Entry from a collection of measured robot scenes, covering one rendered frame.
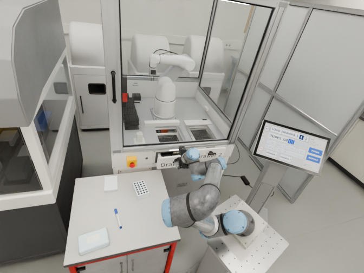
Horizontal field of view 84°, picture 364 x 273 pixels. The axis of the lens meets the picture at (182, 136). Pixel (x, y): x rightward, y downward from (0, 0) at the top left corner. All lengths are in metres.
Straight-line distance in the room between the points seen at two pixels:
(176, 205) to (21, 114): 0.75
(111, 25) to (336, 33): 2.11
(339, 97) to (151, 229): 2.08
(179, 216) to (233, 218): 0.42
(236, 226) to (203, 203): 0.41
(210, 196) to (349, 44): 2.06
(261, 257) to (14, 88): 1.50
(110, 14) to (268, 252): 1.56
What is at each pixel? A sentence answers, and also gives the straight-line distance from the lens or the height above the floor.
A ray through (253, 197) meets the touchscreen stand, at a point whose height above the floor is 0.38.
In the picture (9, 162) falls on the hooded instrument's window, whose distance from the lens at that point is 1.30.
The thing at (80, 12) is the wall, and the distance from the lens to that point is 4.40.
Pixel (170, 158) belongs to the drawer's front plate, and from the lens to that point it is 1.54.
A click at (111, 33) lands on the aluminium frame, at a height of 1.73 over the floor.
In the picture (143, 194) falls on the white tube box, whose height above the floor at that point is 0.80.
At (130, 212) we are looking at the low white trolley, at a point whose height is 0.76.
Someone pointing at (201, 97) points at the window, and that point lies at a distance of 1.42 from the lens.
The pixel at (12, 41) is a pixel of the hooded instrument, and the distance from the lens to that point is 1.10.
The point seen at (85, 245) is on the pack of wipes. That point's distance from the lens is 1.30.
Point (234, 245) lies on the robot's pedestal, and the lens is 1.43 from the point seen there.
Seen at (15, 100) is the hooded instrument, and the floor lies 1.49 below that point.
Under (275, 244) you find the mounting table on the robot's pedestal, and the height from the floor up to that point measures 0.76.
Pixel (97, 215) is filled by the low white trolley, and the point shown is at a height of 0.76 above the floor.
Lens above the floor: 1.95
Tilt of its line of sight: 35 degrees down
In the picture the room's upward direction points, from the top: 11 degrees clockwise
